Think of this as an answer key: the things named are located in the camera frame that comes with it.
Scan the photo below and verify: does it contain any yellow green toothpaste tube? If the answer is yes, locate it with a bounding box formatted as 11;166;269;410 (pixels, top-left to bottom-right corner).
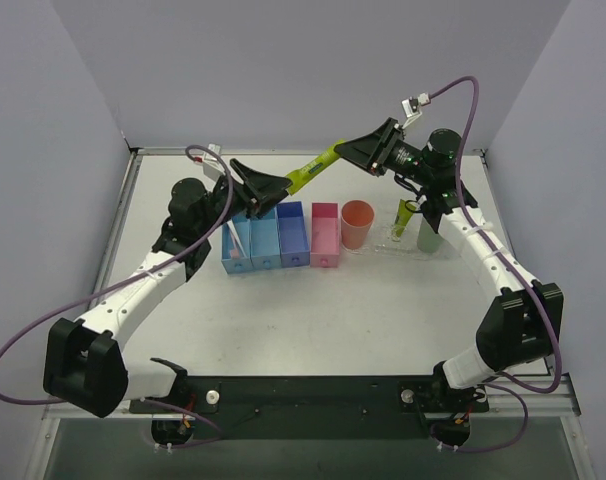
391;199;417;241
286;139;344;196

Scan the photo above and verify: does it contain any orange plastic cup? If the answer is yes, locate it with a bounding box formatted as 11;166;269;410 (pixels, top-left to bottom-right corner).
341;200;375;250

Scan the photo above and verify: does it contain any green plastic cup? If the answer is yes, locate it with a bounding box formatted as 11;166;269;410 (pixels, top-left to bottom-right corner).
417;217;443;254

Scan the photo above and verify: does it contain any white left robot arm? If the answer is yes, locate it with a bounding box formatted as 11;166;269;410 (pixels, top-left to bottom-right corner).
43;159;292;418

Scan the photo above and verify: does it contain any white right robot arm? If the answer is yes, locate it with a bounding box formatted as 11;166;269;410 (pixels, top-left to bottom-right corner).
334;119;564;390

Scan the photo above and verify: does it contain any white pink toothbrush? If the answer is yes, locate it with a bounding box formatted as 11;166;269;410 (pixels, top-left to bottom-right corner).
226;220;245;258

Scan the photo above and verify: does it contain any clear textured oval tray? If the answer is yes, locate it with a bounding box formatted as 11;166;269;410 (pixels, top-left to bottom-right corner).
344;209;460;261

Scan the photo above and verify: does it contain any purple drawer box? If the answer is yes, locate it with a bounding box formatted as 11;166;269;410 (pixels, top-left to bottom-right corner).
276;201;310;268

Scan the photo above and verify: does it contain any pink drawer box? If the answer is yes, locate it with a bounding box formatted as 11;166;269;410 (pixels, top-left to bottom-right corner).
310;202;340;268

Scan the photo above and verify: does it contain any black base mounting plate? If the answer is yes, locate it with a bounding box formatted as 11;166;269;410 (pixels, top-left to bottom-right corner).
127;374;492;441

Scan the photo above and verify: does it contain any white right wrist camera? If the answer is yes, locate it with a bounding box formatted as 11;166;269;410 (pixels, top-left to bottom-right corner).
401;93;431;131

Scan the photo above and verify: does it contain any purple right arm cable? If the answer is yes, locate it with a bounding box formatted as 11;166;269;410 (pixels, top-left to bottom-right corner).
422;75;567;454

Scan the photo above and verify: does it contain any aluminium frame rail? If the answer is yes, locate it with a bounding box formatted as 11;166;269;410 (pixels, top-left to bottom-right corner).
59;370;581;418

